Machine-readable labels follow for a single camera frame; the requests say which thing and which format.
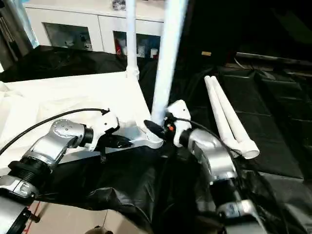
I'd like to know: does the white plastic table leg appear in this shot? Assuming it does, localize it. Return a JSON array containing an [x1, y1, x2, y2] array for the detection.
[[204, 76, 244, 154], [210, 76, 260, 160], [125, 0, 140, 80], [149, 0, 189, 144]]

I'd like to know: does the white plastic table top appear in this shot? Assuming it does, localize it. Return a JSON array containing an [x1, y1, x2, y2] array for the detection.
[[0, 70, 164, 176]]

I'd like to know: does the black plastic mat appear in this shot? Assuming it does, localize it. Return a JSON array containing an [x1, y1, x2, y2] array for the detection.
[[0, 45, 312, 234]]

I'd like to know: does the black case with yellow label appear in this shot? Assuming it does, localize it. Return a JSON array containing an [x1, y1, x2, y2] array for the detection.
[[175, 0, 236, 66]]

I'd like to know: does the white cabinet with glass doors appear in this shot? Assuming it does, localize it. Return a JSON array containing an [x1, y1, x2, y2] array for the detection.
[[24, 0, 169, 59]]

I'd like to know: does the long grey metal bar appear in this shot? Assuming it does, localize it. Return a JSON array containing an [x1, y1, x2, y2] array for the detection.
[[235, 52, 312, 63]]

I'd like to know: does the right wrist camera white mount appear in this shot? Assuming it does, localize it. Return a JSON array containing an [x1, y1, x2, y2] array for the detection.
[[167, 99, 192, 147]]

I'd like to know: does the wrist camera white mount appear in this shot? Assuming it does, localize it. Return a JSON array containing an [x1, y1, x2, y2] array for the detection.
[[167, 99, 192, 147], [89, 108, 120, 152]]

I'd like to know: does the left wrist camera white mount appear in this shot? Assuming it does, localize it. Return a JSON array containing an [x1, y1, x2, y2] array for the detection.
[[89, 108, 120, 152]]

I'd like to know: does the black left wrist camera cable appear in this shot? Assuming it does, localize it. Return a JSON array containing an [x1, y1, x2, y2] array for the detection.
[[0, 108, 110, 156]]

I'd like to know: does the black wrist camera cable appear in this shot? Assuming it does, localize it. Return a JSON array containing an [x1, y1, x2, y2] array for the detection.
[[0, 108, 110, 156], [175, 118, 293, 234]]

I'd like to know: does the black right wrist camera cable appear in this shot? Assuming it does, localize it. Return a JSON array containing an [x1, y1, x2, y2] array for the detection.
[[175, 118, 293, 234]]

